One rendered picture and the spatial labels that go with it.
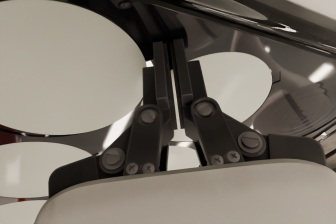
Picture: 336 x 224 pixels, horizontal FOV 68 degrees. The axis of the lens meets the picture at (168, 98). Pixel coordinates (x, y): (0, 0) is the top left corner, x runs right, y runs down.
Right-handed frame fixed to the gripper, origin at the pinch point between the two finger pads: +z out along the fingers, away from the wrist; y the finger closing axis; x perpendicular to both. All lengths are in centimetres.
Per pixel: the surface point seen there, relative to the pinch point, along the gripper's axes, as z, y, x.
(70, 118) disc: 1.1, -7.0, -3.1
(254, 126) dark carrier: 3.2, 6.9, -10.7
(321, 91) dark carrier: 3.9, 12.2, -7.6
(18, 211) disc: -0.4, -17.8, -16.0
